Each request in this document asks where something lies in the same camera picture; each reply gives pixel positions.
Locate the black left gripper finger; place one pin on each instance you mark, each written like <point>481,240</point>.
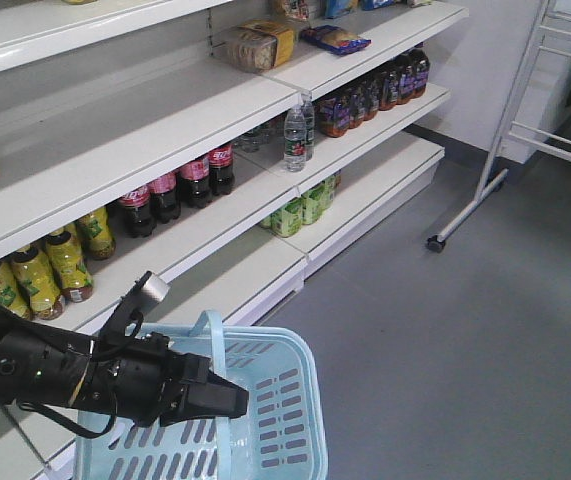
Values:
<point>216,397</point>

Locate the clear water bottle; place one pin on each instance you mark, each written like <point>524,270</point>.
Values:
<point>309,117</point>
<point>294,140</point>

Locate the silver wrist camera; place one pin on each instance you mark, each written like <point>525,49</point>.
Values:
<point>148,292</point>

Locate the coke bottle red label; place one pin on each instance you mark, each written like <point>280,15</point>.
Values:
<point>221,173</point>
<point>165,203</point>
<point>138,219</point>
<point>194,182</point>

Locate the dark plum juice bottle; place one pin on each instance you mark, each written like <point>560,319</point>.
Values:
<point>333,115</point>
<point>421,65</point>
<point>388,80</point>
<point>405,68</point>

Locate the yellow lemon tea bottle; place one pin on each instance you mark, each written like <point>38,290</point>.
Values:
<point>34,273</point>
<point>10,295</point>
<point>97,237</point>
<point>68,264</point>

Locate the blue snack bag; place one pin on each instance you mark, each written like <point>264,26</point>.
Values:
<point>335,40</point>

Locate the light blue plastic basket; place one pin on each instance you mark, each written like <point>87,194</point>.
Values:
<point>281,436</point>

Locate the white rolling whiteboard stand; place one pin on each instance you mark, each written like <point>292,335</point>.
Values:
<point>536,118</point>

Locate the yellow cracker package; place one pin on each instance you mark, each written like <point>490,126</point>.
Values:
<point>256,46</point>

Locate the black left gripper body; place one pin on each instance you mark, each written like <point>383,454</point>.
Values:
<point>147,387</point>

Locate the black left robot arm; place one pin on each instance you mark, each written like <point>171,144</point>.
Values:
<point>43,366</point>

